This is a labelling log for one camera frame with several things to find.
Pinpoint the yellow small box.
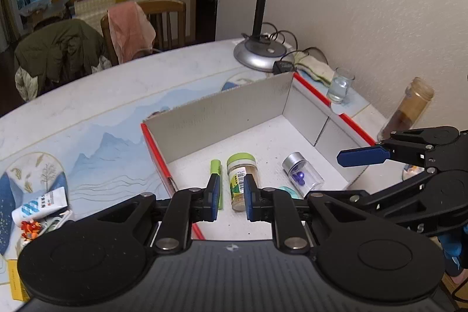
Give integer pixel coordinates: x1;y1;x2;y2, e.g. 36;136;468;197
7;260;30;302

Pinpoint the black lamp cable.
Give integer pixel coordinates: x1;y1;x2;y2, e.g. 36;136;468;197
242;22;330;75

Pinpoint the pink cloth on chair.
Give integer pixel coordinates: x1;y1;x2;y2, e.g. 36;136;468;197
107;1;156;64

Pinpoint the folded green white cloth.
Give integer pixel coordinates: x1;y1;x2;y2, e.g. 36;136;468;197
295;52;334;87

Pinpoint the green marker pen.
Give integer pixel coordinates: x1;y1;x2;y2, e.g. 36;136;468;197
210;159;223;210

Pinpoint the red white cardboard box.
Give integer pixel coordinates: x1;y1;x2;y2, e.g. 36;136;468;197
140;71;378;242

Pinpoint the teal round object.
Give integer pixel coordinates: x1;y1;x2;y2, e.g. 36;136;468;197
279;186;302;199

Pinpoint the grey correction tape dispenser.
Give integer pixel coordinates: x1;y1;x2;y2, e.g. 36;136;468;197
40;210;74;234

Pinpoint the wooden chair pink cloth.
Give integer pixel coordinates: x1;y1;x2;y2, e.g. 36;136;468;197
101;0;186;66

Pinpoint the green jacket on chair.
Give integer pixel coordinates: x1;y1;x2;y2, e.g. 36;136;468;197
14;19;112;102

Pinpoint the tall brown plastic bottle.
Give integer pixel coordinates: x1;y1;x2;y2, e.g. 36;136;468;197
378;77;435;141

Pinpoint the clear jar silver lid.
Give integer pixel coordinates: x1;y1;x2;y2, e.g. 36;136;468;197
282;152;324;198

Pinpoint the green lid spice jar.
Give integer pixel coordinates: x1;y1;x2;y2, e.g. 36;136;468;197
226;152;258;212

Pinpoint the small clear glass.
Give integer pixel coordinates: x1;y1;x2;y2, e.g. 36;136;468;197
327;67;355;104

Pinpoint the red orange toy figure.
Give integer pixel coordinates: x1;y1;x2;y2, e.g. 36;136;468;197
20;220;44;241

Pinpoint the white blue tube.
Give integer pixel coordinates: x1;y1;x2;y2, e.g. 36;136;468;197
11;187;68;226

